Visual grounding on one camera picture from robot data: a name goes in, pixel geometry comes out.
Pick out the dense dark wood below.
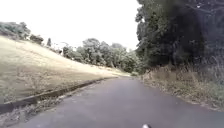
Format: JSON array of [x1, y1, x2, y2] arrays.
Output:
[[134, 0, 224, 78]]

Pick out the grey asphalt path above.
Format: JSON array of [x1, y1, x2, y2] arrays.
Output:
[[13, 76, 224, 128]]

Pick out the concrete kerb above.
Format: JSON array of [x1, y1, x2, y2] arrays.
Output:
[[0, 77, 118, 115]]

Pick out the dry grass slope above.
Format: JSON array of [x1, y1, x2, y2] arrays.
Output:
[[0, 35, 132, 103]]

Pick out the row of distant trees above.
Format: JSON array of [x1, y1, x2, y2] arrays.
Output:
[[61, 37, 142, 74]]

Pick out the trees on hilltop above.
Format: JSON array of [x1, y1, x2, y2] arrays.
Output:
[[0, 21, 53, 48]]

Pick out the weedy leaf-strewn verge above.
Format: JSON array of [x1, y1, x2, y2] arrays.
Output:
[[138, 65, 224, 112]]

